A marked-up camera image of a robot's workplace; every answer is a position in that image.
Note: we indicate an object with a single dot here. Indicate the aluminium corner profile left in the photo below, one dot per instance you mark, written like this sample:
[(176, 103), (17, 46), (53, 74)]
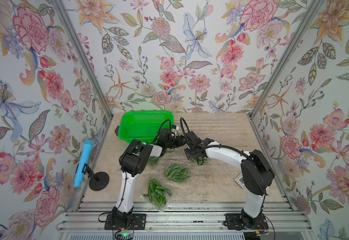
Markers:
[(72, 34)]

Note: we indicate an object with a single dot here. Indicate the small card box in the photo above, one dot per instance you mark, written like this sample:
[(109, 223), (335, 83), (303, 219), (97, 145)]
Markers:
[(239, 181)]

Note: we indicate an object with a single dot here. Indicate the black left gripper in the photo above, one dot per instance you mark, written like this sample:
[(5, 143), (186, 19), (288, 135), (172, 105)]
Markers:
[(180, 142)]

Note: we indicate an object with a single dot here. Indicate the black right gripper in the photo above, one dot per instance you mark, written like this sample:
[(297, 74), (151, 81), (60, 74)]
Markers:
[(186, 150)]

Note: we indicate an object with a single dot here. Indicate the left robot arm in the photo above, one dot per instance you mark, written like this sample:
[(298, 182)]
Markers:
[(133, 162)]

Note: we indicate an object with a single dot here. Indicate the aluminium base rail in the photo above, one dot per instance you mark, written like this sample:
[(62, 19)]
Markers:
[(182, 217)]

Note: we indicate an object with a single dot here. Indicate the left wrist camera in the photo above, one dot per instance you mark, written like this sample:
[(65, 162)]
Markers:
[(174, 130)]

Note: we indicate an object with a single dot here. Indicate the aluminium corner profile right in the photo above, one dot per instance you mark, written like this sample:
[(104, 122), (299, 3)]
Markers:
[(285, 57)]

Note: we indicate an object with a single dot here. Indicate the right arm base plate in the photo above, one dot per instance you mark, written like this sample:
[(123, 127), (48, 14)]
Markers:
[(240, 222)]

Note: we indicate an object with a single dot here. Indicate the blue microphone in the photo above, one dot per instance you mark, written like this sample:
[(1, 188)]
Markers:
[(87, 148)]

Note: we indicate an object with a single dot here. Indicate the clear clamshell container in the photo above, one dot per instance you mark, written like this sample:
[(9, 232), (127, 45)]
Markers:
[(153, 161), (156, 193), (177, 173), (199, 160)]

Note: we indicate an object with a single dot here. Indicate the aluminium corner profile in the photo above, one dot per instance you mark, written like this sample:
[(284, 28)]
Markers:
[(72, 34), (285, 57)]

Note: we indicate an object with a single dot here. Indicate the green plastic basket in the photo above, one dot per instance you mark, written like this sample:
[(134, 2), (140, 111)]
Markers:
[(142, 125)]

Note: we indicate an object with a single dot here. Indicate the black microphone stand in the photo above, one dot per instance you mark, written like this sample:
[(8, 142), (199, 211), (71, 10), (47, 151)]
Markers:
[(97, 181)]

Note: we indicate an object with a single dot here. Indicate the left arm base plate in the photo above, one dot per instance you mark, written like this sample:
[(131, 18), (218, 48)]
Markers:
[(125, 221)]

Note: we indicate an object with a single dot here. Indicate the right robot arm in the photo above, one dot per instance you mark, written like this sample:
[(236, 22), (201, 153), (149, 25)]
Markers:
[(256, 172)]

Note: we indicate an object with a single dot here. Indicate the purple cube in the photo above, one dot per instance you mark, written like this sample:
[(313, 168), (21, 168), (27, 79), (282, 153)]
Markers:
[(117, 130)]

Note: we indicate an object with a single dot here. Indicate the clear clamshell container front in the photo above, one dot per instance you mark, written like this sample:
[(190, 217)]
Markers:
[(156, 193)]

